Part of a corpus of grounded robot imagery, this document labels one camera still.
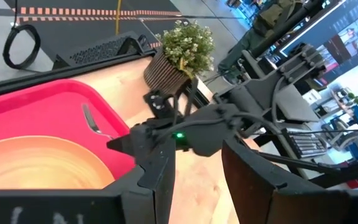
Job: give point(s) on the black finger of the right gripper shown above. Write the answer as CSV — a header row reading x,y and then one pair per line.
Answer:
x,y
135,141

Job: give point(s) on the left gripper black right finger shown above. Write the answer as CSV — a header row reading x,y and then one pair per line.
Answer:
x,y
259,199

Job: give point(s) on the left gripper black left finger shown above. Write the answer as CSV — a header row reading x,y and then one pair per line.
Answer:
x,y
73,207

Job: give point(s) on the orange round plate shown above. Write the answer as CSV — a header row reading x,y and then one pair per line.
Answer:
x,y
42,165

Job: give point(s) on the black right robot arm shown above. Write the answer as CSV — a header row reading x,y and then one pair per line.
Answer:
x,y
253,93

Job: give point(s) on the red plastic serving tray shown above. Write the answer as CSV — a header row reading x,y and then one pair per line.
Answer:
x,y
42,105

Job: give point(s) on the black computer keyboard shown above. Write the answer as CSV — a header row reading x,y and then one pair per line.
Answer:
x,y
303,144

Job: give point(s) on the potted plant slatted planter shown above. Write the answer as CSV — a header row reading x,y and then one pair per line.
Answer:
x,y
185,46

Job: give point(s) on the black perforated metal base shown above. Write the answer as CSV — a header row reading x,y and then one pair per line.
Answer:
x,y
98,51

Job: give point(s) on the person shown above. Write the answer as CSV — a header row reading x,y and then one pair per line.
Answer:
x,y
267,17

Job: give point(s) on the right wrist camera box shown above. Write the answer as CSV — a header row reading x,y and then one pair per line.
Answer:
x,y
157,102

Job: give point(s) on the large wall display screen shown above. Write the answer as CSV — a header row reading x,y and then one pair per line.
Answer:
x,y
353,37

